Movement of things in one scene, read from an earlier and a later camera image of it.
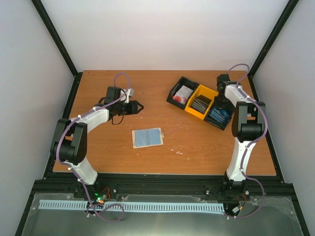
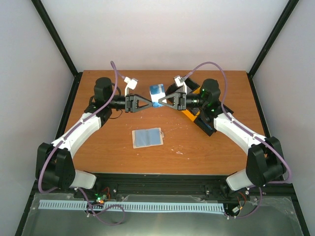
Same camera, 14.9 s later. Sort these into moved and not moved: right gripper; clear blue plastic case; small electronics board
Moved: right gripper
Not moved: small electronics board; clear blue plastic case
